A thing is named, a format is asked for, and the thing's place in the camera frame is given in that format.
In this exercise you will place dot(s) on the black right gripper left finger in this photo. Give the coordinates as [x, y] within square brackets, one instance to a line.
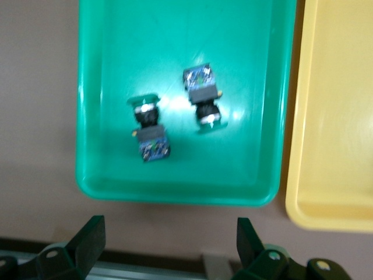
[84, 248]

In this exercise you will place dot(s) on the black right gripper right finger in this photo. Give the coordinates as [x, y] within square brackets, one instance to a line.
[262, 265]

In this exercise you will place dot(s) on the green cap push button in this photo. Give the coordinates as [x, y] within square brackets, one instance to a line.
[202, 93]
[150, 134]

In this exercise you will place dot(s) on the green conveyor belt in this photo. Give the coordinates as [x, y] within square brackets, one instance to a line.
[145, 271]

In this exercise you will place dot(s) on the yellow plastic tray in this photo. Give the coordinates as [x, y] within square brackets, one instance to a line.
[335, 116]

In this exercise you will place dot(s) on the green plastic tray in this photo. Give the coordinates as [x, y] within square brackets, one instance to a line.
[180, 38]

